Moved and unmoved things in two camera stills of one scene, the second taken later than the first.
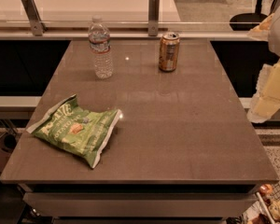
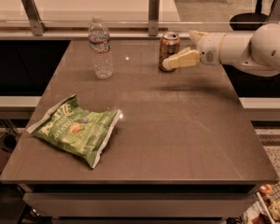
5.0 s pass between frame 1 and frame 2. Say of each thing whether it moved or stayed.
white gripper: moved
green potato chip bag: stayed
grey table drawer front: stayed
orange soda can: stayed
